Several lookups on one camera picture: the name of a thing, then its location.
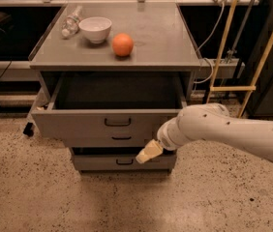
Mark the grey top drawer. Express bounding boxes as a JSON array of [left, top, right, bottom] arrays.
[[32, 72, 185, 138]]

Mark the grey drawer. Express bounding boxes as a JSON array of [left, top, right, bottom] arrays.
[[32, 72, 185, 138], [63, 136, 150, 148], [70, 147, 177, 172]]

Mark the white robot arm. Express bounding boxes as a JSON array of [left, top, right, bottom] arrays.
[[136, 103, 273, 163]]

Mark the grey metal drawer cabinet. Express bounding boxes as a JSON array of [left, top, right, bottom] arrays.
[[28, 2, 203, 176]]

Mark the grey bottom drawer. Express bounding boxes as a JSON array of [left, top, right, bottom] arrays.
[[70, 147, 177, 172]]

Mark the grey middle drawer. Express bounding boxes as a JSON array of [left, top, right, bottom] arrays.
[[63, 136, 150, 148]]

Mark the orange fruit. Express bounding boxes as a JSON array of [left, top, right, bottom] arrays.
[[112, 33, 134, 57]]

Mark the small black floor object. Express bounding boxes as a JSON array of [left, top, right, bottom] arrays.
[[23, 122, 34, 137]]

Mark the white ceramic bowl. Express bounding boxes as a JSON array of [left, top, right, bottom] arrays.
[[79, 16, 112, 44]]

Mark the clear plastic water bottle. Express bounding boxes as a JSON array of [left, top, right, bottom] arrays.
[[61, 6, 82, 39]]

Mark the black top drawer handle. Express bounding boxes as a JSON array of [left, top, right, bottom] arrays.
[[104, 118, 132, 127]]

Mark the yellow hand truck frame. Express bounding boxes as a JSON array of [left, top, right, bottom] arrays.
[[204, 0, 273, 118]]

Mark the white power cable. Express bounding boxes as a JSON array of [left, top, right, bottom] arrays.
[[193, 0, 227, 85]]

